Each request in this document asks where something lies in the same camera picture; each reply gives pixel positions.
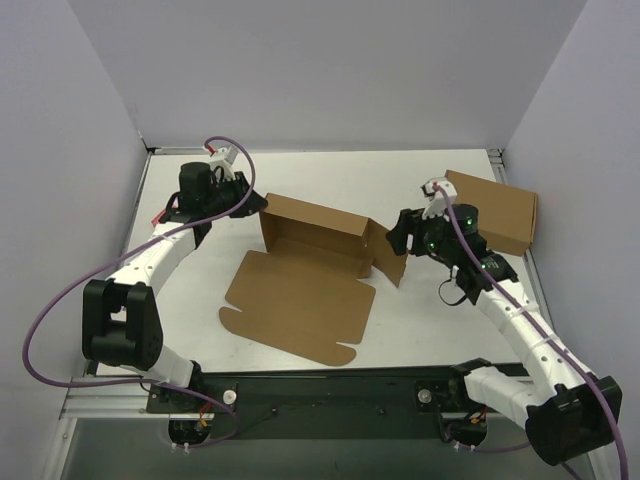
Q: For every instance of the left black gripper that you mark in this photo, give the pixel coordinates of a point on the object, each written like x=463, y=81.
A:
x=240, y=195

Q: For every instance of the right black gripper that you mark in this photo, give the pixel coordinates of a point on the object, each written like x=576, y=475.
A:
x=407, y=231

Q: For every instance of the brown cardboard box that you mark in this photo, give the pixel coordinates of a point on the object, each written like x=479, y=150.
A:
x=507, y=215
x=306, y=294

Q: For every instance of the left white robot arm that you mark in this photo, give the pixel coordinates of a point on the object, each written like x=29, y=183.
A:
x=121, y=324

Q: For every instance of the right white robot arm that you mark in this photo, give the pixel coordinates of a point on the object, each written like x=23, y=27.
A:
x=566, y=410

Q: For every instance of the small pink box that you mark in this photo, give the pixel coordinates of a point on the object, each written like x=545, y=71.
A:
x=156, y=220

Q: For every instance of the folded brown cardboard box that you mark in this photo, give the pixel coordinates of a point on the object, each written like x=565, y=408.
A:
x=507, y=215

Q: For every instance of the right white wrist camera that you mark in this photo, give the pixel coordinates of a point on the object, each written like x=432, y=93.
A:
x=437, y=192

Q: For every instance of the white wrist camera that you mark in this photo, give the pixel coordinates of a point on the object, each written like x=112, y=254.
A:
x=437, y=192
x=225, y=157

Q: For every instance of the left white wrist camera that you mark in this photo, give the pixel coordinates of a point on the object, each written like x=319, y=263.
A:
x=225, y=157

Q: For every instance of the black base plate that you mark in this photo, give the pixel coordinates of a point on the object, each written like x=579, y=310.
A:
x=401, y=403

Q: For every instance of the aluminium frame rail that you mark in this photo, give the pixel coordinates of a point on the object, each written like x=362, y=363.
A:
x=121, y=401

